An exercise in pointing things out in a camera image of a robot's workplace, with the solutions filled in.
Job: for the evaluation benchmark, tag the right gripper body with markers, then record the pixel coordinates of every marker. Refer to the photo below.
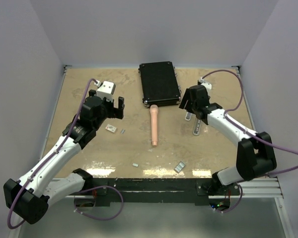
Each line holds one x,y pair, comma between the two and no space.
190,105

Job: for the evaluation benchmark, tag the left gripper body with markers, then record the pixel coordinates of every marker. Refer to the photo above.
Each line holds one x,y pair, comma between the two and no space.
107,112

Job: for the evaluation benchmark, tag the grey stapler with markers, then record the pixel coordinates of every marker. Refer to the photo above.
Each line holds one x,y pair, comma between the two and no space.
197,127

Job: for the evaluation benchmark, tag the light blue stapler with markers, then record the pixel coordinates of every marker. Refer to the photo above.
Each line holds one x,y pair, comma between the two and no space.
188,116

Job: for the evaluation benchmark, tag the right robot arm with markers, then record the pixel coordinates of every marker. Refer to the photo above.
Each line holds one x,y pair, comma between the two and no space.
255,155

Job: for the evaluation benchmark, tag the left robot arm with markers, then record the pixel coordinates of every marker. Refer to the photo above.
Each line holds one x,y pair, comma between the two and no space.
32,194

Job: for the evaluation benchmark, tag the small white card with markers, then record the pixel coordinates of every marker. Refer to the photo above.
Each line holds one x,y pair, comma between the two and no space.
111,128

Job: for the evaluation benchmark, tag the black hard case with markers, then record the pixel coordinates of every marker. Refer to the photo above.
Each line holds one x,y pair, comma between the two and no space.
159,84

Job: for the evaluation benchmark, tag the pink toy microphone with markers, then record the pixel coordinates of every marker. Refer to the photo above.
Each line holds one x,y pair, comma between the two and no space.
154,124

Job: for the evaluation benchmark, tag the staple strips near front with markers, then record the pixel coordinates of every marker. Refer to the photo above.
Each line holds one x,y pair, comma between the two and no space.
180,166

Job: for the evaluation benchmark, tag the black base bar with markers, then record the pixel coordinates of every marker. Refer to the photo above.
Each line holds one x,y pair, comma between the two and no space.
195,191

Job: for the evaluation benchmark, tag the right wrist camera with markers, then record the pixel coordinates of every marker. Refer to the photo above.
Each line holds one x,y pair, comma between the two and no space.
205,83

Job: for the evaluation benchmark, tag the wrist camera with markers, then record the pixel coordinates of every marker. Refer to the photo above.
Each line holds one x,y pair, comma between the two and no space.
205,83
106,90

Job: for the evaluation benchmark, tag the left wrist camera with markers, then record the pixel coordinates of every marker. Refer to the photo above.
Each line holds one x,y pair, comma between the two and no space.
106,90

